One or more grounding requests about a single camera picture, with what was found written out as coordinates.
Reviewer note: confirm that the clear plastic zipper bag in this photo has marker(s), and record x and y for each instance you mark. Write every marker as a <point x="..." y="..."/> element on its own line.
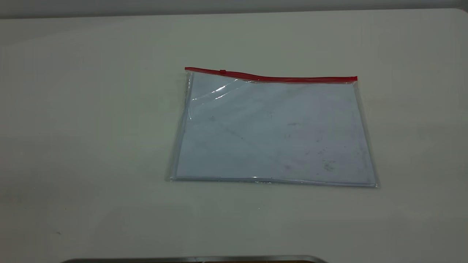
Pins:
<point x="274" y="131"/>

